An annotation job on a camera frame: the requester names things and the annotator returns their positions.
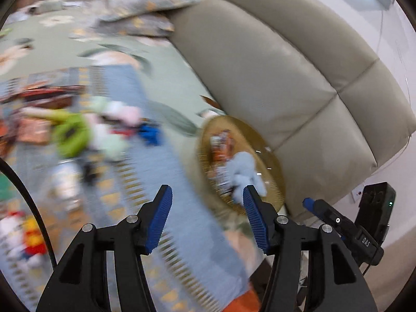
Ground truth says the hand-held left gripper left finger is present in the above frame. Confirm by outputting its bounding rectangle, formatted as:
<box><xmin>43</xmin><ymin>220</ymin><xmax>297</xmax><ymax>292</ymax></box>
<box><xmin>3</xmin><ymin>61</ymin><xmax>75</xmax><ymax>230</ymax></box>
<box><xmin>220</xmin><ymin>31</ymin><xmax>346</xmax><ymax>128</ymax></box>
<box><xmin>36</xmin><ymin>185</ymin><xmax>173</xmax><ymax>312</ymax></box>

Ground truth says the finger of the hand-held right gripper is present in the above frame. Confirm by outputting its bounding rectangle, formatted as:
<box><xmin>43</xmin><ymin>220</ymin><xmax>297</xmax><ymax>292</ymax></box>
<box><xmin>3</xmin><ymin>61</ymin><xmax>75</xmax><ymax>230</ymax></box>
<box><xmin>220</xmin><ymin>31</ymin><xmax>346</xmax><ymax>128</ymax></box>
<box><xmin>302</xmin><ymin>198</ymin><xmax>347</xmax><ymax>235</ymax></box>

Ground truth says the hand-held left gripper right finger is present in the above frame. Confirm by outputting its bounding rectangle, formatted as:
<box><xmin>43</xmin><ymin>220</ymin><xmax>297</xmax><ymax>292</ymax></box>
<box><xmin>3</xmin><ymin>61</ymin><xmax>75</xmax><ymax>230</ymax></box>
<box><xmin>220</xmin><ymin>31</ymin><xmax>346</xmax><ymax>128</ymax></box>
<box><xmin>242</xmin><ymin>185</ymin><xmax>379</xmax><ymax>312</ymax></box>

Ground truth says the light blue plush toy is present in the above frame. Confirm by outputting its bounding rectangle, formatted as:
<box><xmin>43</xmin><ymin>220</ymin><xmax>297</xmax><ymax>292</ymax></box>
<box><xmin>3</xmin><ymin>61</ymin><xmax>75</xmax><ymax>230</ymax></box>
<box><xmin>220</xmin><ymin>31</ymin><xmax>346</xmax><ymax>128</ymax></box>
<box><xmin>226</xmin><ymin>152</ymin><xmax>268</xmax><ymax>207</ymax></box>

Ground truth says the gold round basket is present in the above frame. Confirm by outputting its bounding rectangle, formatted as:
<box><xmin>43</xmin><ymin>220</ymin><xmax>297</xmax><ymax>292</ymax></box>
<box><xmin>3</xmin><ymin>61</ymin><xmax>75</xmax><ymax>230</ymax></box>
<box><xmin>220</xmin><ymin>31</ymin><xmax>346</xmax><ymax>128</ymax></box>
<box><xmin>195</xmin><ymin>115</ymin><xmax>287</xmax><ymax>216</ymax></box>

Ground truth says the blue patterned blanket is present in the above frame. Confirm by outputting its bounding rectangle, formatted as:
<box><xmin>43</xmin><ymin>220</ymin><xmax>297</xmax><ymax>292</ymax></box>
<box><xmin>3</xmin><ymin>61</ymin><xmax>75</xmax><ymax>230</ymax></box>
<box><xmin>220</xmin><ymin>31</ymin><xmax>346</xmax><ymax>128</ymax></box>
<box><xmin>0</xmin><ymin>64</ymin><xmax>259</xmax><ymax>312</ymax></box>

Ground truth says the orange cloth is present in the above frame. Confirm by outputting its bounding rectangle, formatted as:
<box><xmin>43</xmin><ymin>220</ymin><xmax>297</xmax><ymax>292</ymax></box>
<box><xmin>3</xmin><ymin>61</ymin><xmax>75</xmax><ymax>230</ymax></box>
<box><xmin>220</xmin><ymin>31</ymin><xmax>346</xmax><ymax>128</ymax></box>
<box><xmin>224</xmin><ymin>284</ymin><xmax>262</xmax><ymax>312</ymax></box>

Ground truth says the orange snack packet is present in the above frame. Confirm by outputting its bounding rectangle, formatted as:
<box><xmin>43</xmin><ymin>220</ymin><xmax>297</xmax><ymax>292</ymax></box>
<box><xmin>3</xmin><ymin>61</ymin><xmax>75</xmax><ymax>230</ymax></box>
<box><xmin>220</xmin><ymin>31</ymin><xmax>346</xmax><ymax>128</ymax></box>
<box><xmin>210</xmin><ymin>130</ymin><xmax>235</xmax><ymax>165</ymax></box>

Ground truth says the small black object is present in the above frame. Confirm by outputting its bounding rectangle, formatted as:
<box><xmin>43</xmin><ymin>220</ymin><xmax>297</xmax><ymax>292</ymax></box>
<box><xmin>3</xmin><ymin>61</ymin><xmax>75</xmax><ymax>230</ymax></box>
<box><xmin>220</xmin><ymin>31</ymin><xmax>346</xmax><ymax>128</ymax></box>
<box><xmin>82</xmin><ymin>162</ymin><xmax>99</xmax><ymax>184</ymax></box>

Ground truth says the white toy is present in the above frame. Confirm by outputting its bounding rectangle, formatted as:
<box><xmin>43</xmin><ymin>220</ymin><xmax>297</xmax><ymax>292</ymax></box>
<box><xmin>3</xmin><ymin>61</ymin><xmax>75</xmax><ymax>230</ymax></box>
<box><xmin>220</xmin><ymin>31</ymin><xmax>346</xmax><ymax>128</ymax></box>
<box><xmin>51</xmin><ymin>162</ymin><xmax>82</xmax><ymax>210</ymax></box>

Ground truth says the pink plush toy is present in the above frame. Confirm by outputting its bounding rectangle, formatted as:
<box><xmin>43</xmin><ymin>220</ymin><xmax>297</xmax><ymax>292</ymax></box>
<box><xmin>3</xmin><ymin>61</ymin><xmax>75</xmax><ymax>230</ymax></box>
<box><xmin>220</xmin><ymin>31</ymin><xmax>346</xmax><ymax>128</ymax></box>
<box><xmin>103</xmin><ymin>100</ymin><xmax>144</xmax><ymax>126</ymax></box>

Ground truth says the red yellow toy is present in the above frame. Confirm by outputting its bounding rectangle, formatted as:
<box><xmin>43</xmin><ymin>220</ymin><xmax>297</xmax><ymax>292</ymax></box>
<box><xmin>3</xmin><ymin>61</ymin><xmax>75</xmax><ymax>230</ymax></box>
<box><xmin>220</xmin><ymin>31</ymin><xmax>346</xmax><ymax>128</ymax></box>
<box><xmin>0</xmin><ymin>211</ymin><xmax>50</xmax><ymax>268</ymax></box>

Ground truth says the beige padded headboard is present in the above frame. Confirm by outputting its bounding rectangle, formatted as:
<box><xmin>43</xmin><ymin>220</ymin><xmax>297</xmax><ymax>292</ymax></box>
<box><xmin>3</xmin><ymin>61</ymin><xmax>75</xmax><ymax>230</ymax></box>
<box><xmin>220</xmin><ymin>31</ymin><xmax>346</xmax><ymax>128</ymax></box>
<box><xmin>159</xmin><ymin>0</ymin><xmax>416</xmax><ymax>222</ymax></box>

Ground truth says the pile of colourful packets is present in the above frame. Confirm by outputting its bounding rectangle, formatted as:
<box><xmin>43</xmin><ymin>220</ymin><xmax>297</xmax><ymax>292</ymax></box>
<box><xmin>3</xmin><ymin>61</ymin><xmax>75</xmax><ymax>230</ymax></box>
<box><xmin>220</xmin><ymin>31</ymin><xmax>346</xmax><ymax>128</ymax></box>
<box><xmin>0</xmin><ymin>71</ymin><xmax>88</xmax><ymax>148</ymax></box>

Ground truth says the flat grey floral pillow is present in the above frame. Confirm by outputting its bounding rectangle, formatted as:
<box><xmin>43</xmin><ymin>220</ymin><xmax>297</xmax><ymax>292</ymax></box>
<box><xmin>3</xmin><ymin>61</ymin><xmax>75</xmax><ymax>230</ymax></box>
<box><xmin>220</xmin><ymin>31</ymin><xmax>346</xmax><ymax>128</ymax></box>
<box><xmin>93</xmin><ymin>14</ymin><xmax>176</xmax><ymax>38</ymax></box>

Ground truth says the green floral bedsheet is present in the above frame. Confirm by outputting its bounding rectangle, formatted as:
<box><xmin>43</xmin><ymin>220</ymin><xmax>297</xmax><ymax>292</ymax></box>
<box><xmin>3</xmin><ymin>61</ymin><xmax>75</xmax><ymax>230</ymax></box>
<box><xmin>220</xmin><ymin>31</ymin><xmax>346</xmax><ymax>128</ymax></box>
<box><xmin>0</xmin><ymin>0</ymin><xmax>228</xmax><ymax>157</ymax></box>

